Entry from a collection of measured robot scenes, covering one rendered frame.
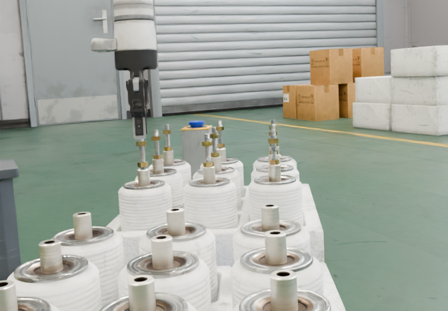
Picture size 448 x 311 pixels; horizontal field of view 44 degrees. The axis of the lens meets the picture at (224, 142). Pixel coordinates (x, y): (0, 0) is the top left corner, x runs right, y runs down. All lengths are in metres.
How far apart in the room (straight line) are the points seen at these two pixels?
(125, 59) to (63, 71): 5.11
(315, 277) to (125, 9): 0.60
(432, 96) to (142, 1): 2.82
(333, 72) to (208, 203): 3.96
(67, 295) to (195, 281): 0.13
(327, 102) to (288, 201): 3.89
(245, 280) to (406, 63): 3.28
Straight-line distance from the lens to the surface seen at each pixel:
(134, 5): 0.99
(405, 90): 3.80
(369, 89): 4.10
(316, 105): 4.78
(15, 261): 1.11
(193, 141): 1.39
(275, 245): 0.58
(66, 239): 0.72
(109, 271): 0.71
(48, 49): 6.08
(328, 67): 4.87
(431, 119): 3.65
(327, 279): 0.74
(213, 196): 0.97
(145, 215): 1.00
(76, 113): 6.11
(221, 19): 6.57
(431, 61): 3.62
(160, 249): 0.59
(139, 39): 0.99
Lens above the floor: 0.45
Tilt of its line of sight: 7 degrees down
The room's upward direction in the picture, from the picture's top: 3 degrees counter-clockwise
